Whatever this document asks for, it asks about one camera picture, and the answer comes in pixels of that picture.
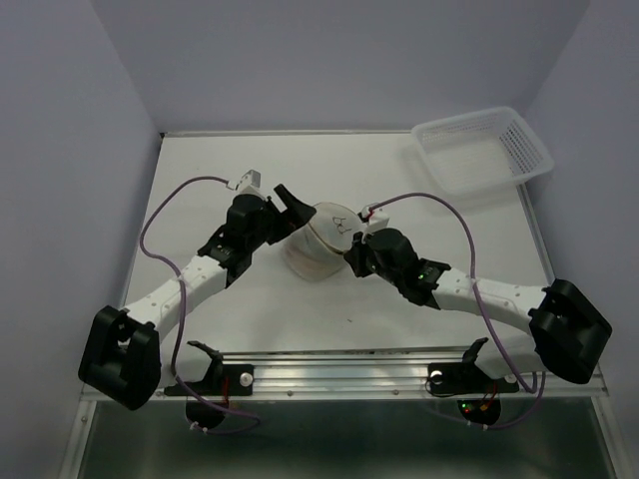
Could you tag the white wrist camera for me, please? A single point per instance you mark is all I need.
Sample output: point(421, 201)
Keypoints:
point(248, 184)
point(373, 219)

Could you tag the aluminium mounting rail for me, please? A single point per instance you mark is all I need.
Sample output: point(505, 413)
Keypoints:
point(360, 374)

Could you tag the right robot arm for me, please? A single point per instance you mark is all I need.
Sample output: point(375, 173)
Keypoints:
point(561, 331)

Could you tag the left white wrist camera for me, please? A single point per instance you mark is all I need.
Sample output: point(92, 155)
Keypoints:
point(248, 184)

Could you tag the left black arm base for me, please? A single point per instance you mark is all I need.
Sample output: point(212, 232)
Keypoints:
point(220, 378)

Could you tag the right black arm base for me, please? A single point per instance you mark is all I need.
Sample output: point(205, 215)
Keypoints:
point(446, 379)

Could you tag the white plastic basket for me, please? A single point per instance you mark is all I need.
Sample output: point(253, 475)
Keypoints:
point(481, 151)

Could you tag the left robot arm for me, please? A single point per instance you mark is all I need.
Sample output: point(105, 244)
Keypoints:
point(122, 355)

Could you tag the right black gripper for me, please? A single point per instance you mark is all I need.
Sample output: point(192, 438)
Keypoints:
point(354, 255)

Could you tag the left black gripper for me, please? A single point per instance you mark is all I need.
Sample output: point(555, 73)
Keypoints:
point(298, 214)

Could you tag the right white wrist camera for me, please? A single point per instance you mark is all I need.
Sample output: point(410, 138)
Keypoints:
point(373, 219)

